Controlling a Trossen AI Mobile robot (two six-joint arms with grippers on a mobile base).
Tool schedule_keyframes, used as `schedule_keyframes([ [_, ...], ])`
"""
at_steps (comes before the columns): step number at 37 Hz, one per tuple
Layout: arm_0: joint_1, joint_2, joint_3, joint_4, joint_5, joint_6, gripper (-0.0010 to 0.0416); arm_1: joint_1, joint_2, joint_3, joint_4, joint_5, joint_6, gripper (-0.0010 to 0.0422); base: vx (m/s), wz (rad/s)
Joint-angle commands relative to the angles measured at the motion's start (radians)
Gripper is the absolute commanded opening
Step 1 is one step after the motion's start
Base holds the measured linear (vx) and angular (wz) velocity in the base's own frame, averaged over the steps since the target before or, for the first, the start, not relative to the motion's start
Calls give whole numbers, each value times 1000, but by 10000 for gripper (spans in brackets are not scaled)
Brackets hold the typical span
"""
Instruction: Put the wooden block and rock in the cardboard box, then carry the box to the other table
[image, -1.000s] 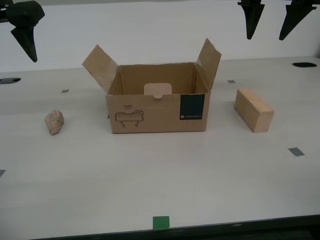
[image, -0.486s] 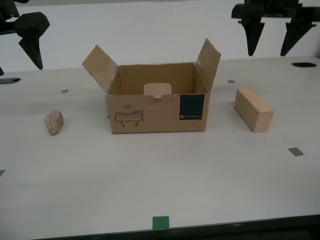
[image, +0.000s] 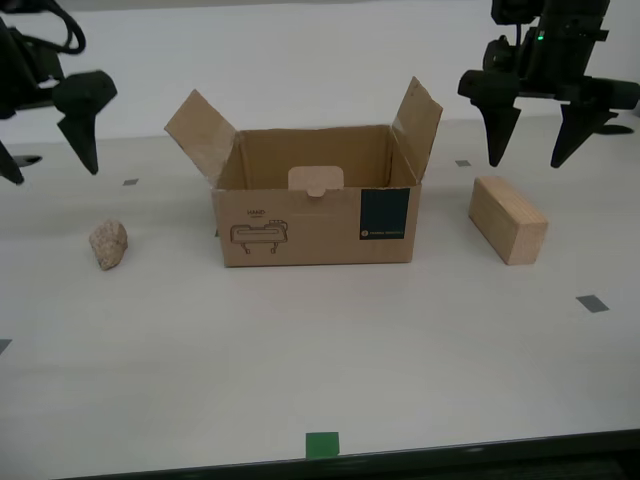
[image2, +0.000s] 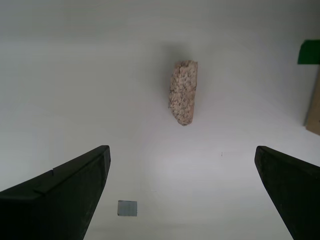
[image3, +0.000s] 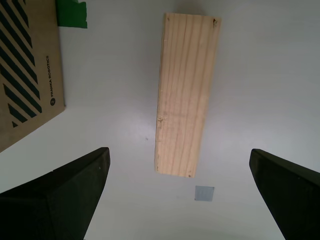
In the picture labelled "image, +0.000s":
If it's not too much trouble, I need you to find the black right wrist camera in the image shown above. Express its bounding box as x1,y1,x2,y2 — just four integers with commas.
481,34,536,77

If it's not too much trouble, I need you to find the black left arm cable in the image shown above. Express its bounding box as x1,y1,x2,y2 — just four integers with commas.
27,0,87,56

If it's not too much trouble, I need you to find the open brown cardboard box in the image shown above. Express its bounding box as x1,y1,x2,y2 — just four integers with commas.
163,76,444,268

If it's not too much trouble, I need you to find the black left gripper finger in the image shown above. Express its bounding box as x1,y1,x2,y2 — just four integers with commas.
51,69,119,176
0,143,26,187

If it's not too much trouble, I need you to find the speckled beige rock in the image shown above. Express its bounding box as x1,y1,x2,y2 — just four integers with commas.
88,217,129,272

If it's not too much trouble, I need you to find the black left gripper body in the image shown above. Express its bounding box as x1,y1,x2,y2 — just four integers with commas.
0,21,66,121

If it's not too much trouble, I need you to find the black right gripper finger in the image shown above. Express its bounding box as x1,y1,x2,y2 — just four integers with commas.
456,68,522,169
550,98,621,169

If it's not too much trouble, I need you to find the light wooden block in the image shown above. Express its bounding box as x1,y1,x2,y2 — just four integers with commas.
467,174,550,266

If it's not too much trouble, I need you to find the white wall raceway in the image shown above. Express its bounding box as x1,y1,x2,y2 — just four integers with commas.
84,0,494,11

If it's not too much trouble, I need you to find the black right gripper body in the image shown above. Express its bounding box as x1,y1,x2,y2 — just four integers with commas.
518,27,640,110

